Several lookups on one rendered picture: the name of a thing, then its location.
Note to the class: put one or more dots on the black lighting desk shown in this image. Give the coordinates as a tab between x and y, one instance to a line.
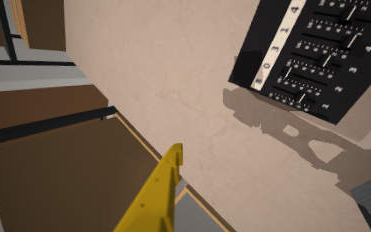
322	47

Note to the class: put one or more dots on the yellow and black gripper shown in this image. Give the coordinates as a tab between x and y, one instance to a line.
153	208

